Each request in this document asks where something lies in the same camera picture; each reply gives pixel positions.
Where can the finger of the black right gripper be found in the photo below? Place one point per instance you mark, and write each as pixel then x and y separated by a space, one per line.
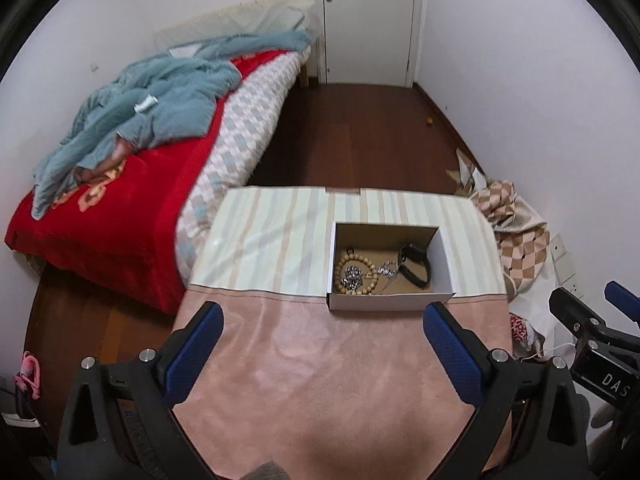
pixel 583 323
pixel 624 300

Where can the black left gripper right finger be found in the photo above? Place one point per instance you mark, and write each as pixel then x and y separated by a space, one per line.
pixel 461 353

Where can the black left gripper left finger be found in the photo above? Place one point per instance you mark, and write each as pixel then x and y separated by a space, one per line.
pixel 186 351

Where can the black smart band watch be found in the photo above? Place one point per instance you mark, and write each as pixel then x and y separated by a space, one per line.
pixel 414 266

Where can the white printed plastic bag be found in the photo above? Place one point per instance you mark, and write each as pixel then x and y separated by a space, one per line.
pixel 533 326

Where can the brown checkered cloth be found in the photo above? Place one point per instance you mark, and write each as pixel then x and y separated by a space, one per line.
pixel 521 234

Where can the white cardboard box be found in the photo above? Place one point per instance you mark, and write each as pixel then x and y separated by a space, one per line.
pixel 363 270

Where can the red bed blanket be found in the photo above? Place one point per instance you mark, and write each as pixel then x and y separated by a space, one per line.
pixel 117 229

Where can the pink clothes hanger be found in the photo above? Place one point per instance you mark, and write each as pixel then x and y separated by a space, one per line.
pixel 27 380

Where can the torn cardboard pieces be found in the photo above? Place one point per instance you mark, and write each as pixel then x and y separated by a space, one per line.
pixel 467 177

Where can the teal fleece blanket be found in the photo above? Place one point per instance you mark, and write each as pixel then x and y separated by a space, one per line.
pixel 155 101

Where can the white door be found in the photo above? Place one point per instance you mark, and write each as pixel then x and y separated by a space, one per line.
pixel 369 41

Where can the white headboard pillow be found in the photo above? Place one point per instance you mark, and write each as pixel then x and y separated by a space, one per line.
pixel 247 18

